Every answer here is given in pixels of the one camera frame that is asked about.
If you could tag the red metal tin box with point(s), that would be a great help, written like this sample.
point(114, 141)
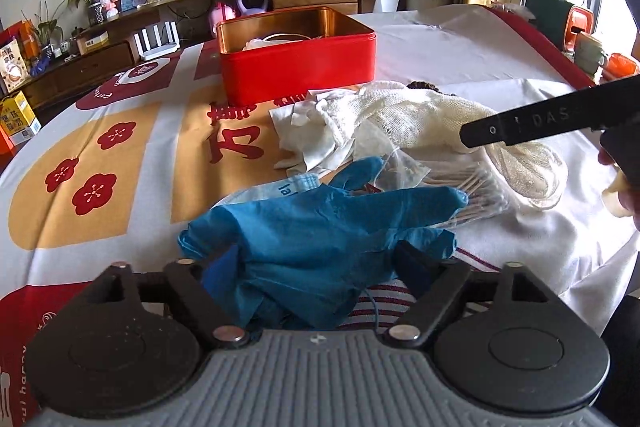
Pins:
point(300, 67)

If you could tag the white router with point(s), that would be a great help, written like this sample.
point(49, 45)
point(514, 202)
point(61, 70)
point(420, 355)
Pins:
point(157, 44)

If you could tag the yellow and white box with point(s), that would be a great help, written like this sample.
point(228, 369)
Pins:
point(92, 42)

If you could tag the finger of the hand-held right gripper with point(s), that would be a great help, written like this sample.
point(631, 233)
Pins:
point(525, 122)

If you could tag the pink toy bag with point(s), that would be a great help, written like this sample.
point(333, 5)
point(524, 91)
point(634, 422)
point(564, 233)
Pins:
point(221, 14)

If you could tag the person's right hand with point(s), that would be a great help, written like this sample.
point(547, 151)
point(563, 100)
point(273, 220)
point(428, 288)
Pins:
point(622, 199)

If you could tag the red striped cloth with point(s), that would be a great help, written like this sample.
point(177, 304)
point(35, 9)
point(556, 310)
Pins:
point(380, 302)

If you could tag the orange gift box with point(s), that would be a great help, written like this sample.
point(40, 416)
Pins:
point(22, 38)

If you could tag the yellow carton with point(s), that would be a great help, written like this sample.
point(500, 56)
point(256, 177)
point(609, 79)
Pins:
point(19, 119)

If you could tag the bag of cotton swabs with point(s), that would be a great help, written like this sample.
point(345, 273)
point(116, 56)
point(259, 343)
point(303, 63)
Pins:
point(450, 187)

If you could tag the printed red and yellow tablecloth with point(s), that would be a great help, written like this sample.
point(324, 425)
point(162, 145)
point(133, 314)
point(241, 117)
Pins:
point(125, 167)

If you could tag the orange container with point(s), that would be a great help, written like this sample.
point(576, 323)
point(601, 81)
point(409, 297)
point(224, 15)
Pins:
point(580, 29)

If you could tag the small leafy potted plant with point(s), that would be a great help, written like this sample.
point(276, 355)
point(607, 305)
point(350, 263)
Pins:
point(45, 24)

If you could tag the brown snack box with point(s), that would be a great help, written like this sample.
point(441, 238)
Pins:
point(12, 67)

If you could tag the white cloth sheet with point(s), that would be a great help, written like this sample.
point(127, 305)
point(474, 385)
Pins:
point(550, 247)

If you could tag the purple kettlebell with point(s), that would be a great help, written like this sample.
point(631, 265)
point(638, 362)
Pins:
point(252, 3)

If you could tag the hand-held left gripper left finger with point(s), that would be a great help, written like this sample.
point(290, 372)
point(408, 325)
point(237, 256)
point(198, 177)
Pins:
point(197, 292)

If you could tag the dark brown beaded item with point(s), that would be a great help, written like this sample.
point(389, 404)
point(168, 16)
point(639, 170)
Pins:
point(425, 86)

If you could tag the light blue printed face mask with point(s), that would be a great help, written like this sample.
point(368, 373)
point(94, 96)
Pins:
point(270, 189)

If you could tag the blue rubber glove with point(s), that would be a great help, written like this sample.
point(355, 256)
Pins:
point(320, 232)

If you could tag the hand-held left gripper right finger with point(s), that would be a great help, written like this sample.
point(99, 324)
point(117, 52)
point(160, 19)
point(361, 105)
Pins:
point(415, 264)

